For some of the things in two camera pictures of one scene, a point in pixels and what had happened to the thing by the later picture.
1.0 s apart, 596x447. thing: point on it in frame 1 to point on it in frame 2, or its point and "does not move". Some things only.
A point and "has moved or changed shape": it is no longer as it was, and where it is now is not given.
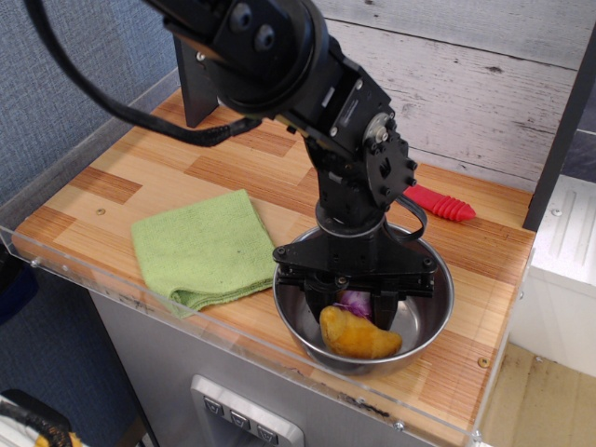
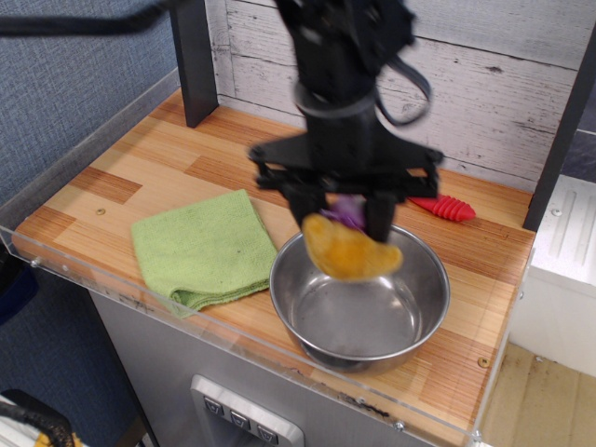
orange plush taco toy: (349, 334) has moved or changed shape
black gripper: (356, 258) to (348, 155)
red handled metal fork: (443, 206) does not move
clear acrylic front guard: (85, 365) does not move
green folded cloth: (207, 254) does not move
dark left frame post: (198, 74) does not move
